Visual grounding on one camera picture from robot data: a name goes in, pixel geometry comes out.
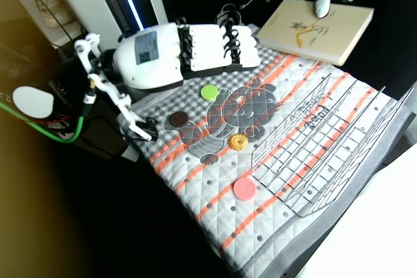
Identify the beige hardcover book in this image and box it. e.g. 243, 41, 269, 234
255, 0, 375, 67

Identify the green toy sandwich cookie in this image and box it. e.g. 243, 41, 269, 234
199, 84, 220, 102

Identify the brown toy sandwich cookie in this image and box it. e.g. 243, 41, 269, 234
168, 111, 190, 128

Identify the white robot body column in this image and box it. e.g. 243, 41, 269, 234
42, 0, 169, 51

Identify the yellow toy flower cookie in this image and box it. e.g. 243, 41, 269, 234
227, 133, 250, 152

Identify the beige woven object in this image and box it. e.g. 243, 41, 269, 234
35, 0, 74, 29

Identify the pink toy sandwich cookie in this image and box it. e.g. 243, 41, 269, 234
232, 176, 259, 202

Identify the grey quilt with bear print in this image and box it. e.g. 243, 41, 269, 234
117, 23, 414, 278

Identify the power adapter with cable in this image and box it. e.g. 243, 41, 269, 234
215, 3, 244, 28

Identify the clear wire dish rack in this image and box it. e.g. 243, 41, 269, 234
250, 72, 414, 219

